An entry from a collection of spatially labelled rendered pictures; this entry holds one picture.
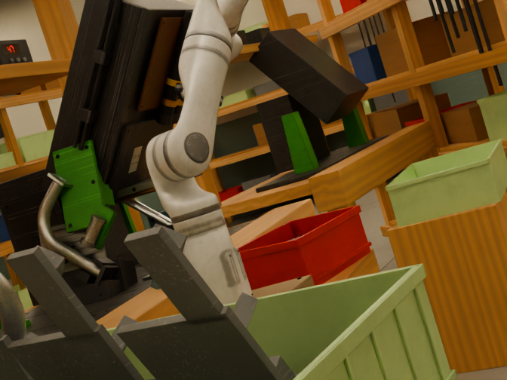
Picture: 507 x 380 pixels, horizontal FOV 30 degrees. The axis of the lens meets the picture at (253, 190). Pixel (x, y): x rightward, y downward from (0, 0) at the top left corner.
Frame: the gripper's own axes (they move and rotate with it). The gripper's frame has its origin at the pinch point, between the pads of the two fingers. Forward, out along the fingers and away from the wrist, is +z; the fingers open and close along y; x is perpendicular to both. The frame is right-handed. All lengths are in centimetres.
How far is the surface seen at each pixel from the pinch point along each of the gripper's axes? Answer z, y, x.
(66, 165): 7.6, 26.4, 22.3
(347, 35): 665, -196, -583
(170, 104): 3.3, 5.9, -1.1
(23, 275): -106, 20, 94
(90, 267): 8.1, 13.4, 46.3
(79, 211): 9.2, 19.9, 32.5
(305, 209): 50, -45, -8
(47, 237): 13.0, 25.6, 40.0
